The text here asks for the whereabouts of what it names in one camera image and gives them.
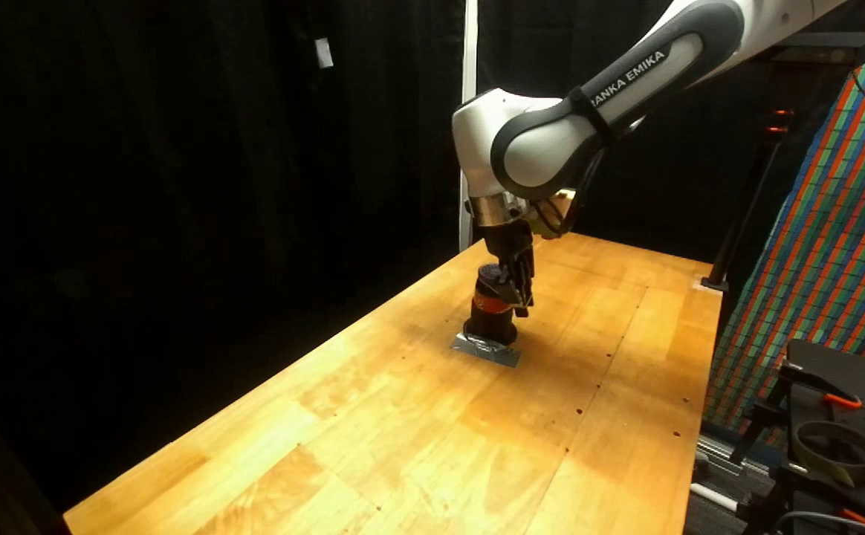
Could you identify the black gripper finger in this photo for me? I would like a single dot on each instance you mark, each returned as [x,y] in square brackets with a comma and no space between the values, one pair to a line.
[503,284]
[522,278]

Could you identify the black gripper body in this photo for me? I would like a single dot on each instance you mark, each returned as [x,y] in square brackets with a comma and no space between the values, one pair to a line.
[510,245]

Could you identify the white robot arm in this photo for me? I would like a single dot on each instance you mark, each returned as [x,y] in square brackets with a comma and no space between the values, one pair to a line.
[518,149]

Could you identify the brown upside-down cup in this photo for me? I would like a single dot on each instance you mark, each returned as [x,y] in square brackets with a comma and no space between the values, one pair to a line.
[491,311]

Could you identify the colourful striped cloth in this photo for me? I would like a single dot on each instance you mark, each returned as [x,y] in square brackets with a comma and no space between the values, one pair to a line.
[809,280]

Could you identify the black equipment cart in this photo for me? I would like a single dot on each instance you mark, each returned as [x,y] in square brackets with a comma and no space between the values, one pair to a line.
[797,467]

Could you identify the black tape roll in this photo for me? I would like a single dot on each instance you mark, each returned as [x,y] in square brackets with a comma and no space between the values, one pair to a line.
[830,450]

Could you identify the black tripod stand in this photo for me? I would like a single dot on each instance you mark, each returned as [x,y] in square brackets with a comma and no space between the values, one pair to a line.
[796,67]

